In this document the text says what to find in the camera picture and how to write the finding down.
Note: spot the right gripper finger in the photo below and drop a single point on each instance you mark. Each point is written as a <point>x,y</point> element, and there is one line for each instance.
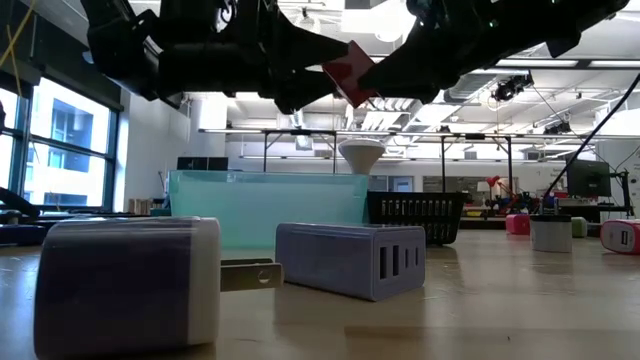
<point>415,55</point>
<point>410,87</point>

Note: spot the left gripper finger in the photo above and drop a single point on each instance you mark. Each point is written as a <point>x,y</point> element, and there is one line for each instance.
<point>300,92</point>
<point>310,47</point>

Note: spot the red charger block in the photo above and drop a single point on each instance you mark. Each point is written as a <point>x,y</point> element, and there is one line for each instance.
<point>350,75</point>

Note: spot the pink charger cube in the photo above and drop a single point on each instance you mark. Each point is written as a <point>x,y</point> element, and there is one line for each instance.
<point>517,225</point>

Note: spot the white round black-top charger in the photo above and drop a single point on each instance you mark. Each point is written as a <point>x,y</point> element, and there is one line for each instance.
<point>550,235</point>

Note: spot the green USB charger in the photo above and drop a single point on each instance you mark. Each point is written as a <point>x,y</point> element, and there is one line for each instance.
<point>579,227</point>

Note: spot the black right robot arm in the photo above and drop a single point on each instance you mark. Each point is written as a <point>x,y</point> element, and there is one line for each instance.
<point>590,20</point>

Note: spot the teal translucent plastic bin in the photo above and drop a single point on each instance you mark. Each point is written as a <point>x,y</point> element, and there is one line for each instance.
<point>270,210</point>

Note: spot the red desk lamp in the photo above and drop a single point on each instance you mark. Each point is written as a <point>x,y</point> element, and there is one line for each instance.
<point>494,181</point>

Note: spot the black slotted plastic basket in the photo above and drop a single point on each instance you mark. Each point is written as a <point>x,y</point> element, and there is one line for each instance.
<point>420,215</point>

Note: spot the lavender multi-port charger block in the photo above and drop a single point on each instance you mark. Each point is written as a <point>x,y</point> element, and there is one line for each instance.
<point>330,255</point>

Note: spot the black computer monitor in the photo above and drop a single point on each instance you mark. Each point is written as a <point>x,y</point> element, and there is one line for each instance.
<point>588,178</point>

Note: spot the black metal gantry frame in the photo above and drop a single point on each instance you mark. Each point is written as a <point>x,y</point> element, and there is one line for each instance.
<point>300,132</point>
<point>475,136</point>

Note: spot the black ceiling-mounted camera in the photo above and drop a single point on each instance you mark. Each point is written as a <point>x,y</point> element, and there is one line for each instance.
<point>510,89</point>

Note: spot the purple and white wall charger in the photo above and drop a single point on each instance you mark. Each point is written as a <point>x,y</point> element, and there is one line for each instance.
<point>125,285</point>

